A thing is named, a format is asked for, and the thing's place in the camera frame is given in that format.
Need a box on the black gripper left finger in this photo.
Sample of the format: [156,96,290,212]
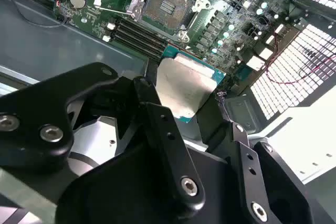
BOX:
[0,62,206,212]

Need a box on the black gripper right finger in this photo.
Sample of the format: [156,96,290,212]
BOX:
[195,93,316,224]

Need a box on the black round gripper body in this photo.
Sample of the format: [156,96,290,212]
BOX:
[56,140,253,224]

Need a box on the silver topped green CPU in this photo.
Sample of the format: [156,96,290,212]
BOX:
[154,46,227,124]

